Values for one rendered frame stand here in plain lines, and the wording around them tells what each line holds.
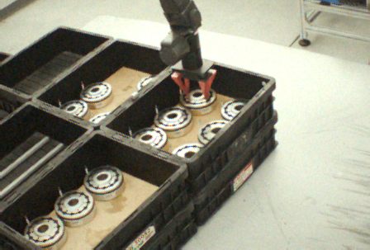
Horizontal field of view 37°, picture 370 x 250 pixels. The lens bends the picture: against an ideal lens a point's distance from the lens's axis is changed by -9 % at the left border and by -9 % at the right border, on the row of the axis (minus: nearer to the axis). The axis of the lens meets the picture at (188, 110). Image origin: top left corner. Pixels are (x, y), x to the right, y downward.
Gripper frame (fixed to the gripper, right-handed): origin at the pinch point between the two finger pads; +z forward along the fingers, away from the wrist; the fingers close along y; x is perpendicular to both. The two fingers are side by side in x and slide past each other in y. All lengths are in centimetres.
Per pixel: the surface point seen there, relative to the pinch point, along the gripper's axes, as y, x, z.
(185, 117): 2.2, -10.3, 0.9
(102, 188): -2.5, -42.9, 1.2
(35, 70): -67, 0, 4
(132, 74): -28.3, 8.1, 4.3
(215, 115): 7.3, -3.1, 4.0
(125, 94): -24.0, -2.3, 4.2
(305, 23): -35, 184, 72
